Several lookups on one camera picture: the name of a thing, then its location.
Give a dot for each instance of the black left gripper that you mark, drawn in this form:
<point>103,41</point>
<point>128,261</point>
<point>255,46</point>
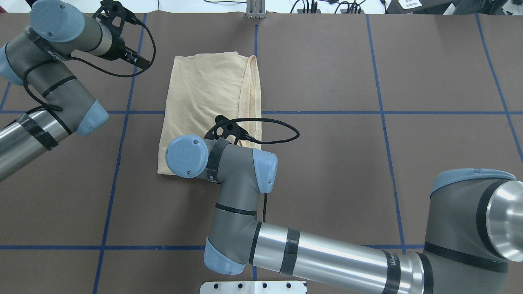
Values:
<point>119,51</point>

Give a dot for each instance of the beige long-sleeve printed shirt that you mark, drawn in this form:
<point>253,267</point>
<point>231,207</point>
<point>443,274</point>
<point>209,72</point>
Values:
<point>204,86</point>

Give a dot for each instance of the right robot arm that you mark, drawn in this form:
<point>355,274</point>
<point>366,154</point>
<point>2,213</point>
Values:
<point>366,179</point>

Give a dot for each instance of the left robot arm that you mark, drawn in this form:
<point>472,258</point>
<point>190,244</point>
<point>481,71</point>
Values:
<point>36,60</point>

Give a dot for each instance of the brown table mat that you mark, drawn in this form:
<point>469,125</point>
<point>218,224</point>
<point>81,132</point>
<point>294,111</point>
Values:
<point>383,103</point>

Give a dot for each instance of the aluminium frame post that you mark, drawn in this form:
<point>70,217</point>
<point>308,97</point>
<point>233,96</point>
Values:
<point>255,9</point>

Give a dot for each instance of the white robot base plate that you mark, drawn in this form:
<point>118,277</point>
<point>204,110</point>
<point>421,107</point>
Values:
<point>254,287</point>

